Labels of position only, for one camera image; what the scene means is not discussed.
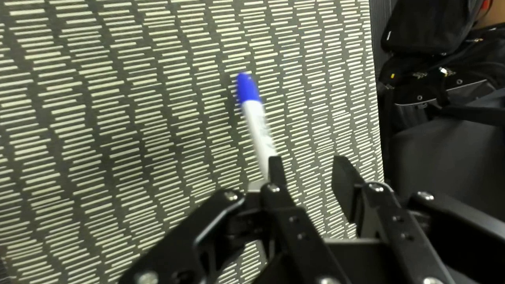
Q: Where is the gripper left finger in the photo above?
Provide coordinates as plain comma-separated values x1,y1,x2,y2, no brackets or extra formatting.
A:
118,155,352,284

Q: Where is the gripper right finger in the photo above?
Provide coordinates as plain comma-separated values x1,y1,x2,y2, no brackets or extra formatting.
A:
331,155,505,284

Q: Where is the blue capped white marker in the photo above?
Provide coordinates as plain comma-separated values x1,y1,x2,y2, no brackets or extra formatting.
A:
235,72,278,181

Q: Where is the black office chair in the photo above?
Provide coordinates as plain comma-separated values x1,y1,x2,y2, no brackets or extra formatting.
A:
389,89,505,223

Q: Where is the black backpack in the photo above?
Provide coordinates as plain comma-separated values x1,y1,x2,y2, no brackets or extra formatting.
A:
377,0,505,133

